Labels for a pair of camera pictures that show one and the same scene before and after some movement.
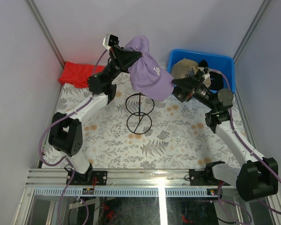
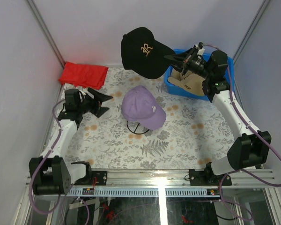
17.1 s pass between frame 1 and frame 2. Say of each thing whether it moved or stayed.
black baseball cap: moved
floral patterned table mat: stayed
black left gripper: moved
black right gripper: moved
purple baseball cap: moved
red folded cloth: stayed
